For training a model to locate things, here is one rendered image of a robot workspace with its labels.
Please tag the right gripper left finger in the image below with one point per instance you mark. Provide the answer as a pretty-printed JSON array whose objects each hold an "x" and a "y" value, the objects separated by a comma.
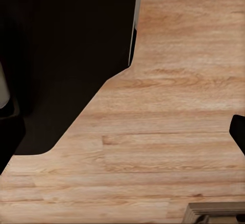
[{"x": 12, "y": 132}]

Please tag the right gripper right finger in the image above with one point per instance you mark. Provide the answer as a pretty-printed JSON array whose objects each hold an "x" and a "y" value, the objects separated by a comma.
[{"x": 237, "y": 131}]

